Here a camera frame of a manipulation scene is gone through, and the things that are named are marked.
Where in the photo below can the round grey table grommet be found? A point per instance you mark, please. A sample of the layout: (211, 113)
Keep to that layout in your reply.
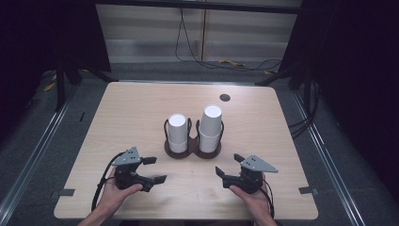
(225, 97)

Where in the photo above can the dark curtain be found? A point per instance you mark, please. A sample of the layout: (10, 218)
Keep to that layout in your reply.
(354, 47)
(47, 28)

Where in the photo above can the person's right hand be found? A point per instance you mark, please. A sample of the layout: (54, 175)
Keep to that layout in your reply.
(258, 202)

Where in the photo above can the grey tape strip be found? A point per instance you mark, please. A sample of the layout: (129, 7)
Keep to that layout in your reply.
(66, 192)
(308, 190)

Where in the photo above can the person's left hand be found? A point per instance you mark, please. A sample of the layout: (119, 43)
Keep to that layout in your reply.
(111, 197)

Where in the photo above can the black metal stand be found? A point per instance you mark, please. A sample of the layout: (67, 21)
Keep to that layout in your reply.
(60, 88)
(306, 84)

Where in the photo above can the black tape mark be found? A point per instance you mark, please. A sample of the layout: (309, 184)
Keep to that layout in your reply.
(82, 116)

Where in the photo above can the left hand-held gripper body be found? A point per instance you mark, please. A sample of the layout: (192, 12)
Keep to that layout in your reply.
(127, 159)

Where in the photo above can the metal rail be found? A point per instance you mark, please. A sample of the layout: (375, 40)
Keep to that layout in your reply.
(326, 157)
(34, 157)

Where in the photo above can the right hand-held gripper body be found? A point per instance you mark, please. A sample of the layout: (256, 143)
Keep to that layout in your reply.
(255, 165)

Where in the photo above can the stack of white paper cups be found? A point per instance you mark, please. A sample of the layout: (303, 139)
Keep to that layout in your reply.
(210, 125)
(177, 130)

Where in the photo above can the yellow scrap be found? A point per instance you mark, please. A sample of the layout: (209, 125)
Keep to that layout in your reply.
(49, 86)
(231, 62)

